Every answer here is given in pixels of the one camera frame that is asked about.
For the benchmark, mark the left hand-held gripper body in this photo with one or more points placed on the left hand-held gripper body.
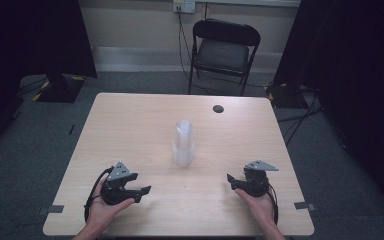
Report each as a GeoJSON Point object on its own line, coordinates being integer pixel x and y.
{"type": "Point", "coordinates": [116, 173]}

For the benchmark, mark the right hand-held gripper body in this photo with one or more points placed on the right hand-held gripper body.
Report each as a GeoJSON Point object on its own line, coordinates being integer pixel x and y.
{"type": "Point", "coordinates": [258, 185]}

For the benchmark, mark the stack of clear cups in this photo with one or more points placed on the stack of clear cups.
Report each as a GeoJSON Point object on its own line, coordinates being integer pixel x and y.
{"type": "Point", "coordinates": [183, 146]}

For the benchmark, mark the person's right hand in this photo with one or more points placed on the person's right hand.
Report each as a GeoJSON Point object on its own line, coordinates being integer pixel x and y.
{"type": "Point", "coordinates": [263, 208]}

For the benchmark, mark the person's left hand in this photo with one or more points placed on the person's left hand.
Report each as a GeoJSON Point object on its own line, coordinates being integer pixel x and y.
{"type": "Point", "coordinates": [101, 213]}

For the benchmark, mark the grey tape piece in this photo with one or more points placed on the grey tape piece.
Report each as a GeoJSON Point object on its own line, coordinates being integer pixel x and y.
{"type": "Point", "coordinates": [304, 205]}
{"type": "Point", "coordinates": [54, 209]}

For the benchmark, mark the black table grommet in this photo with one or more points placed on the black table grommet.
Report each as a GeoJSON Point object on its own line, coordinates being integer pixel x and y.
{"type": "Point", "coordinates": [218, 108]}

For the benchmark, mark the black stand base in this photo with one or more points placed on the black stand base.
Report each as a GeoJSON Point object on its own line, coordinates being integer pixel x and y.
{"type": "Point", "coordinates": [60, 89]}
{"type": "Point", "coordinates": [281, 96]}

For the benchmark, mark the black folding chair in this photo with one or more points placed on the black folding chair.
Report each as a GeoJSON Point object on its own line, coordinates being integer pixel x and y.
{"type": "Point", "coordinates": [225, 55]}

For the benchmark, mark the dark curtain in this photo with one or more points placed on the dark curtain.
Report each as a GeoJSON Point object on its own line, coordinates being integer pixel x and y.
{"type": "Point", "coordinates": [30, 40]}
{"type": "Point", "coordinates": [356, 83]}

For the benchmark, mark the white wall socket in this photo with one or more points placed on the white wall socket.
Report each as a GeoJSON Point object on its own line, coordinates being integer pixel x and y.
{"type": "Point", "coordinates": [184, 5]}

